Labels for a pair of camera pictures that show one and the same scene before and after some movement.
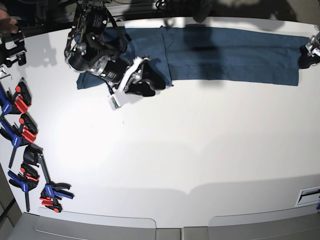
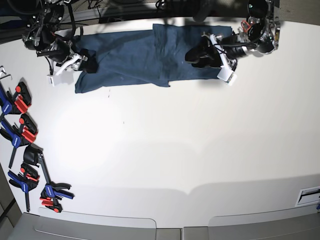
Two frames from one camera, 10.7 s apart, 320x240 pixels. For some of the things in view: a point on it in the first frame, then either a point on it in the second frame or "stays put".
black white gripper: x=313 y=47 -> x=229 y=48
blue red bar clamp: x=26 y=133 stays put
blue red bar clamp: x=19 y=100 stays put
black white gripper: x=116 y=72 -> x=60 y=52
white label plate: x=308 y=196 stays put
